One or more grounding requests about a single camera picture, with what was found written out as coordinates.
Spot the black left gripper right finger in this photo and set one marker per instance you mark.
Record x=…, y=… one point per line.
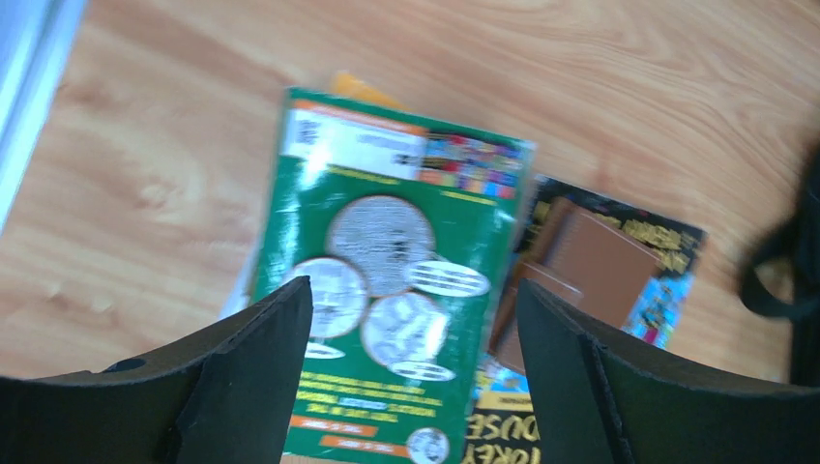
x=603, y=396

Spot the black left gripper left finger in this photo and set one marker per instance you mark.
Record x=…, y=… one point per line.
x=223, y=394

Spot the black yellow storey treehouse book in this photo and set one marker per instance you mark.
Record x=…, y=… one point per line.
x=502, y=427

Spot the brown leather wallet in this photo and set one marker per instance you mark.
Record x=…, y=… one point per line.
x=585, y=261

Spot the green paperback book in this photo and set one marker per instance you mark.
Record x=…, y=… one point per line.
x=405, y=227

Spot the black fabric student bag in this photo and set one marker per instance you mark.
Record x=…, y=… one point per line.
x=797, y=242

